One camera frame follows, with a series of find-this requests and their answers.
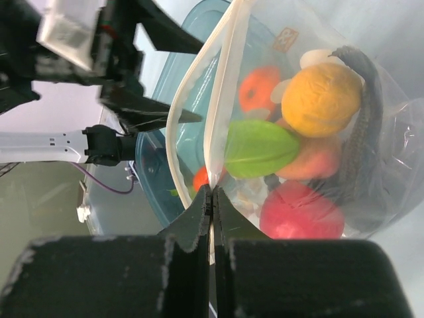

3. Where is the green star fruit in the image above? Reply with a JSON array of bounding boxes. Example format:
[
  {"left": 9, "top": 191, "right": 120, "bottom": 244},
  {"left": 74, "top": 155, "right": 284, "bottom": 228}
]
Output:
[{"left": 224, "top": 119, "right": 301, "bottom": 179}]

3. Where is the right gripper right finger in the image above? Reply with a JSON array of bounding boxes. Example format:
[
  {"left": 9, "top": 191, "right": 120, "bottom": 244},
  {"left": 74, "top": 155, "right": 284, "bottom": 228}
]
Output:
[{"left": 212, "top": 187, "right": 413, "bottom": 317}]

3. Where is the red apple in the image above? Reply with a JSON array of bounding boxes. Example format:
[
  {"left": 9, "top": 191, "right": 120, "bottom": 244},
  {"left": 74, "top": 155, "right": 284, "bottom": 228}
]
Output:
[{"left": 259, "top": 180, "right": 345, "bottom": 239}]

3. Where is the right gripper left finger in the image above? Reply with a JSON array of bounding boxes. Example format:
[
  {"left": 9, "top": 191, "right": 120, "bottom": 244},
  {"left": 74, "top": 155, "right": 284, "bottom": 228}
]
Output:
[{"left": 1, "top": 185, "right": 211, "bottom": 317}]

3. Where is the clear zip top bag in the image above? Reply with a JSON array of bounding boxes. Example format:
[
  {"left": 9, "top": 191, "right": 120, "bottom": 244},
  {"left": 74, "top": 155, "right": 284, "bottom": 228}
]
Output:
[{"left": 166, "top": 1, "right": 423, "bottom": 239}]

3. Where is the red chili pepper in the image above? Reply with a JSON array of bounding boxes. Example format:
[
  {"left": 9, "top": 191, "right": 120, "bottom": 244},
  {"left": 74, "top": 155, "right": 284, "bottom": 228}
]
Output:
[{"left": 192, "top": 166, "right": 209, "bottom": 194}]

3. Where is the grey toy fish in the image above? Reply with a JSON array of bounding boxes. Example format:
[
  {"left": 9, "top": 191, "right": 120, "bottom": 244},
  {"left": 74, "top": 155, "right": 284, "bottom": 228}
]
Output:
[{"left": 307, "top": 46, "right": 388, "bottom": 233}]

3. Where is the blue transparent plastic bin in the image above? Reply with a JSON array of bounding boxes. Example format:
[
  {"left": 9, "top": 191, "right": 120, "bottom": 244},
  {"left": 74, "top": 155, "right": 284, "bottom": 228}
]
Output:
[{"left": 134, "top": 0, "right": 279, "bottom": 229}]

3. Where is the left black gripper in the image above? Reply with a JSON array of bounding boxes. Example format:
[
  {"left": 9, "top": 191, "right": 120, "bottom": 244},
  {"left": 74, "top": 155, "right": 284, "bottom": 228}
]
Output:
[{"left": 1, "top": 0, "right": 204, "bottom": 134}]

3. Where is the dark grape bunch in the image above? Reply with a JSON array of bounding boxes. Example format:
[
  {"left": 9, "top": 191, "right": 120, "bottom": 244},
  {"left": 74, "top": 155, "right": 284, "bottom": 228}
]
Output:
[{"left": 263, "top": 174, "right": 286, "bottom": 193}]

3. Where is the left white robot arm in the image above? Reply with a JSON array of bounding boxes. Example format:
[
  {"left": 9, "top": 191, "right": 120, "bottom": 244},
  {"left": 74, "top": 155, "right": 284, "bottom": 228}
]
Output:
[{"left": 1, "top": 1, "right": 203, "bottom": 166}]

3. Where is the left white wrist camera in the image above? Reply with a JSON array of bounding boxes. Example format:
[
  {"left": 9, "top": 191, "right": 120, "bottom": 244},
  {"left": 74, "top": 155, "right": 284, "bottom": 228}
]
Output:
[{"left": 36, "top": 0, "right": 105, "bottom": 72}]

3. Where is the orange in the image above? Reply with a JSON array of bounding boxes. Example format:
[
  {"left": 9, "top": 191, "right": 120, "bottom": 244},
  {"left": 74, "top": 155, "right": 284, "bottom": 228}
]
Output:
[{"left": 238, "top": 66, "right": 281, "bottom": 113}]

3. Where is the peach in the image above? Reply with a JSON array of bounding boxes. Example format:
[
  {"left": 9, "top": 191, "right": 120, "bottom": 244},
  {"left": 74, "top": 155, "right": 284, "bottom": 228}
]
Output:
[{"left": 272, "top": 118, "right": 342, "bottom": 181}]

